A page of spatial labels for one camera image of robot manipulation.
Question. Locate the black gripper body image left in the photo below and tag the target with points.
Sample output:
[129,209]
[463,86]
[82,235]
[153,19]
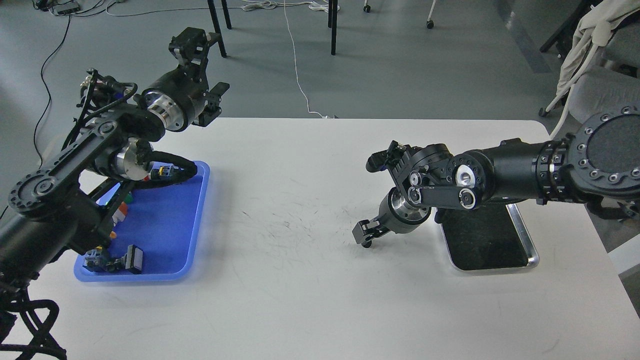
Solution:
[179,99]

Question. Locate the left-side gripper finger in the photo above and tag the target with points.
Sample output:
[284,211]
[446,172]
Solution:
[209,104]
[191,48]

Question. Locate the black Robotiq gripper body right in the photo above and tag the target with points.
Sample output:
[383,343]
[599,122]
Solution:
[396,214]

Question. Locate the right-side right gripper finger tray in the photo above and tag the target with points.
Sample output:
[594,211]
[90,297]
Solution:
[368,230]

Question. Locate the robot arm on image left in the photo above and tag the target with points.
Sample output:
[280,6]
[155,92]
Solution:
[71,200]

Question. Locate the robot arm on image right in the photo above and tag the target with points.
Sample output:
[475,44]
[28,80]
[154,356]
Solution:
[598,165]

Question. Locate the silver metal tray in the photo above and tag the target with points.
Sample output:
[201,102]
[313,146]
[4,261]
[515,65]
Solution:
[492,238]

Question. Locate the blue plastic tray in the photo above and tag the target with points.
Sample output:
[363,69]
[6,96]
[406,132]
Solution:
[164,222]

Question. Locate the black table leg left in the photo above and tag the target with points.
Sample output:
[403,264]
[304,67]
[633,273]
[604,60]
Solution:
[216,24]

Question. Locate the black table leg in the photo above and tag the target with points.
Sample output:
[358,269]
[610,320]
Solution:
[216,24]
[332,23]

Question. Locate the white orange push button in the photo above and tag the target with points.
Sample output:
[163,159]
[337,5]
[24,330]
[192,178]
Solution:
[120,214]

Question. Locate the black table leg right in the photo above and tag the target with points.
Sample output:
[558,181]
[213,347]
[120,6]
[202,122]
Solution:
[332,23]

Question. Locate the grey office chair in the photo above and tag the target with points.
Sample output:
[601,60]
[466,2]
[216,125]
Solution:
[596,85]

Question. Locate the beige jacket on chair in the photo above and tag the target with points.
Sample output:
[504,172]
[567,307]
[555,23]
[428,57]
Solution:
[615,13]

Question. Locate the red button blue switch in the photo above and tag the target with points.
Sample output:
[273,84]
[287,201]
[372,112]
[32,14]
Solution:
[164,173]

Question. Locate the black switch block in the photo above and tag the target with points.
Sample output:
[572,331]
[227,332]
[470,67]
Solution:
[132,261]

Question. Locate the yellow button blue switch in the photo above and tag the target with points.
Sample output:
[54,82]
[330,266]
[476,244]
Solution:
[100,259]

